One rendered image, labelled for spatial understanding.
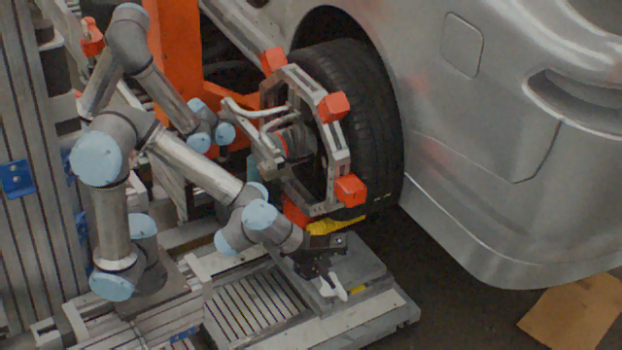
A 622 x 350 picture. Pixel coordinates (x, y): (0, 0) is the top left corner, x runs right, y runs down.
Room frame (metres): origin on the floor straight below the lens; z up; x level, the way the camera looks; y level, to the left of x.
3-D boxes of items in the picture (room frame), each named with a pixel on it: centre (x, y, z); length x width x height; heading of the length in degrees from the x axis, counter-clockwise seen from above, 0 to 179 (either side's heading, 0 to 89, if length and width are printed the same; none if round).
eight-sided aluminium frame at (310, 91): (2.25, 0.04, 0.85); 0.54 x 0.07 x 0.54; 33
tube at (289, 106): (2.27, 0.20, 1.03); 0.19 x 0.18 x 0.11; 123
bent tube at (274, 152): (2.10, 0.09, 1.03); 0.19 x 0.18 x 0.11; 123
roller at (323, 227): (2.20, -0.11, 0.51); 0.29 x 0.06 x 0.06; 123
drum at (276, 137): (2.21, 0.10, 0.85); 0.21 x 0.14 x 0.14; 123
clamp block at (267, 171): (2.00, 0.12, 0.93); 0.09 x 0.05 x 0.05; 123
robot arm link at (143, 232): (1.56, 0.49, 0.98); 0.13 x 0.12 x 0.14; 171
